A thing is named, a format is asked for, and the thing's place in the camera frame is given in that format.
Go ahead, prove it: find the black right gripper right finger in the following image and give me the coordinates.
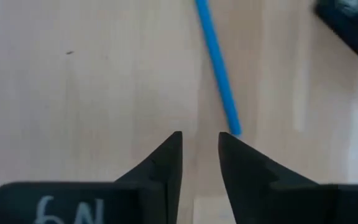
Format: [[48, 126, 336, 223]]
[[218, 131, 358, 224]]

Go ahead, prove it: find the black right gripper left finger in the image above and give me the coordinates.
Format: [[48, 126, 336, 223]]
[[0, 131, 184, 224]]

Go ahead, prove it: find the blue pencil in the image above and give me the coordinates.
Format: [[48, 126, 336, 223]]
[[195, 0, 242, 138]]

